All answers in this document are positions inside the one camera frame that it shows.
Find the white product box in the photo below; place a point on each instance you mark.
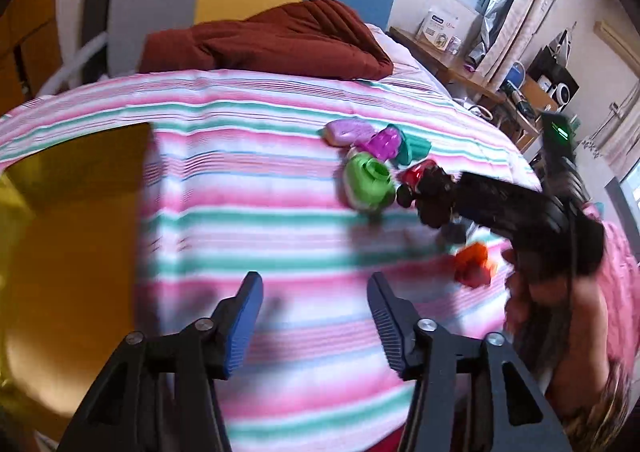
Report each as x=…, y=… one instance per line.
x=438, y=27

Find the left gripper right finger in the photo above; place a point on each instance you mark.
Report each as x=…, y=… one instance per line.
x=421, y=351

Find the gold metal tray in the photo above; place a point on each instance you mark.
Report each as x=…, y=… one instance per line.
x=69, y=229

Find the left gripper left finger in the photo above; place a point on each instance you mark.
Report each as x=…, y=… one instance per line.
x=210, y=349

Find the black rolled mat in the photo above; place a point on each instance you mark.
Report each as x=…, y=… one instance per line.
x=102, y=6

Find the dark red quilted blanket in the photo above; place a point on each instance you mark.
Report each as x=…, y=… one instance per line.
x=314, y=38

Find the lilac oval soap box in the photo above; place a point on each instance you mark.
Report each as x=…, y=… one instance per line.
x=345, y=132

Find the magenta perforated dome toy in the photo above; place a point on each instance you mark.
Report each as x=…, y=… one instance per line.
x=383, y=145

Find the green round valve toy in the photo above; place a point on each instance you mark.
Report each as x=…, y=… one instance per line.
x=368, y=184

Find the wooden desk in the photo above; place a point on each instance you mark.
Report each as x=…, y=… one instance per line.
x=448, y=68

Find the brown honeycomb block toy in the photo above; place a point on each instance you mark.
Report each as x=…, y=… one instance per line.
x=435, y=197

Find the teal flanged cylinder toy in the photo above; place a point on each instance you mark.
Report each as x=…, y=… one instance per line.
x=411, y=149

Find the orange red block toy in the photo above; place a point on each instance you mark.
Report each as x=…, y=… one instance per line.
x=472, y=266

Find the striped pink green bedspread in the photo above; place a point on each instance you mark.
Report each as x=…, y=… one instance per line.
x=238, y=179

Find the red cylinder toy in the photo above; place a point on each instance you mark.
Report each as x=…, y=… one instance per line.
x=409, y=179

